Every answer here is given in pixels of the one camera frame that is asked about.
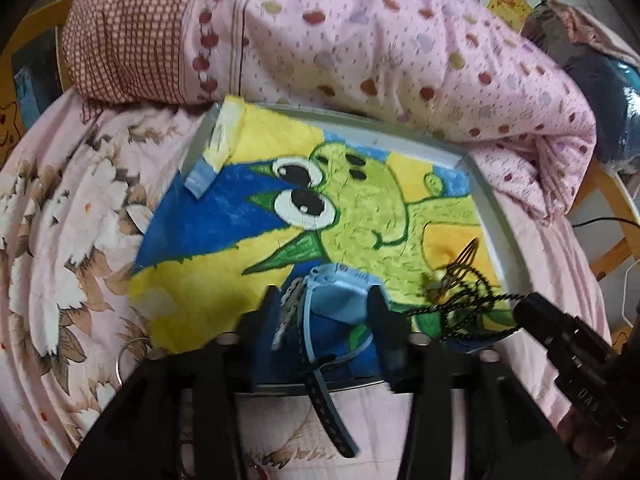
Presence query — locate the blue kids smartwatch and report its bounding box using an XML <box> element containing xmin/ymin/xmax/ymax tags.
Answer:
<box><xmin>297</xmin><ymin>263</ymin><xmax>382</xmax><ymax>458</ymax></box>

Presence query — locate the black cord flower pendant necklace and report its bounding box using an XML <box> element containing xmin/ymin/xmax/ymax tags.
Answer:
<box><xmin>418</xmin><ymin>237</ymin><xmax>501</xmax><ymax>311</ymax></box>

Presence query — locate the person's right hand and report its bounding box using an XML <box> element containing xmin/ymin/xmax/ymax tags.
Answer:
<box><xmin>558</xmin><ymin>408</ymin><xmax>639</xmax><ymax>479</ymax></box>

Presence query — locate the grey tray box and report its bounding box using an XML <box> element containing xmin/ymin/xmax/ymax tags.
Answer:
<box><xmin>128</xmin><ymin>98</ymin><xmax>528</xmax><ymax>394</ymax></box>

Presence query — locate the green monster drawing paper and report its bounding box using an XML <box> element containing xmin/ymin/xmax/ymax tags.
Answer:
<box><xmin>129</xmin><ymin>98</ymin><xmax>515</xmax><ymax>352</ymax></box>

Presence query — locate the pink floral bed sheet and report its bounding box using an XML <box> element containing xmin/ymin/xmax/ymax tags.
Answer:
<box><xmin>1</xmin><ymin>89</ymin><xmax>611</xmax><ymax>479</ymax></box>

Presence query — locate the pink dotted rolled quilt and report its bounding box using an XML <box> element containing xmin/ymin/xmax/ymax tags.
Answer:
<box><xmin>63</xmin><ymin>0</ymin><xmax>597</xmax><ymax>218</ymax></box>

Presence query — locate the thin silver hoop ring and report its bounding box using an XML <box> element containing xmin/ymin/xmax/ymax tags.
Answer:
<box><xmin>114</xmin><ymin>336</ymin><xmax>154</xmax><ymax>386</ymax></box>

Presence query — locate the yellow wooden bed rail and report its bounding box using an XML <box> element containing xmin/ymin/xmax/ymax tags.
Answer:
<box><xmin>1</xmin><ymin>0</ymin><xmax>73</xmax><ymax>162</ymax></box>

